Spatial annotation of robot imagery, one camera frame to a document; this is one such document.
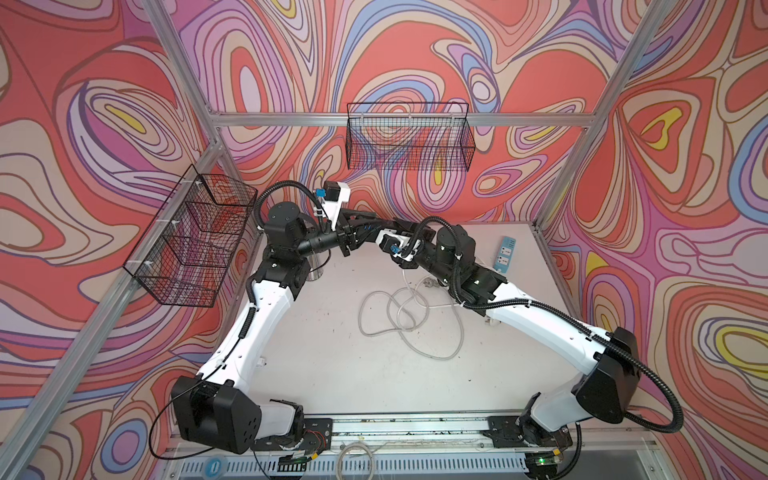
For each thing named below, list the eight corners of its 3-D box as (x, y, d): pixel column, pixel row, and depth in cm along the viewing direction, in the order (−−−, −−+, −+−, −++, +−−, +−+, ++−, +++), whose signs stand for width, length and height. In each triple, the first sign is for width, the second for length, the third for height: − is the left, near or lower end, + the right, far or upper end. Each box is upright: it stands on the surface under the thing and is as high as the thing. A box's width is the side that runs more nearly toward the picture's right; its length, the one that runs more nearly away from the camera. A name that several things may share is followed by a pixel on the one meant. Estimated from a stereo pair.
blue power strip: (491, 268, 108) (493, 264, 106) (499, 239, 117) (501, 234, 115) (508, 274, 106) (510, 269, 104) (514, 243, 116) (517, 239, 114)
